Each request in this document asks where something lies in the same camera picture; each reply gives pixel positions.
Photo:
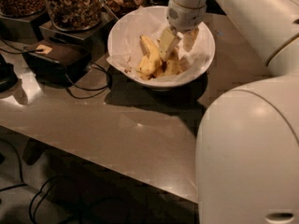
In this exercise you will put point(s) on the right steel jar stand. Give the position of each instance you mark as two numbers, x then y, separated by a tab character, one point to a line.
93	40

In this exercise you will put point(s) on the glass jar of mixed nuts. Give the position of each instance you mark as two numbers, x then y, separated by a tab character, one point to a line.
74	15

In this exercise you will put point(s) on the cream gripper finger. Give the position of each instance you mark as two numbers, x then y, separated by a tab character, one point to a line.
168	41
189	39

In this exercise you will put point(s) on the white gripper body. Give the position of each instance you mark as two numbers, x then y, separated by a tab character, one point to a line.
186	17

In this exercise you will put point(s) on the black round object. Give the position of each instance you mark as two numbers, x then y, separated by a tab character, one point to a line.
8	77

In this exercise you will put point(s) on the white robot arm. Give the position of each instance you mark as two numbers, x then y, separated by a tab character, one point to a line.
247	150

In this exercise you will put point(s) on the steel jar stand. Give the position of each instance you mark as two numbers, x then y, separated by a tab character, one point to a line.
93	40
24	30

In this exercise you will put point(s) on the white paper bowl liner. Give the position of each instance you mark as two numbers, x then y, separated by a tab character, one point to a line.
137	28

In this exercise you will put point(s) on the glass jar of almonds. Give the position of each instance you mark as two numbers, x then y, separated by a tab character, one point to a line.
20	8

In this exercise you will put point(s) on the left steel jar stand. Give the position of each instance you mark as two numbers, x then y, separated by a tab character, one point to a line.
24	30

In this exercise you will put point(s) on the dark brown box device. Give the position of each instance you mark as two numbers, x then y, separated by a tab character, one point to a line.
57	63

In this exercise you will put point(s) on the small lower banana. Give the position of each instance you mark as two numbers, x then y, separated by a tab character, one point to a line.
157	72

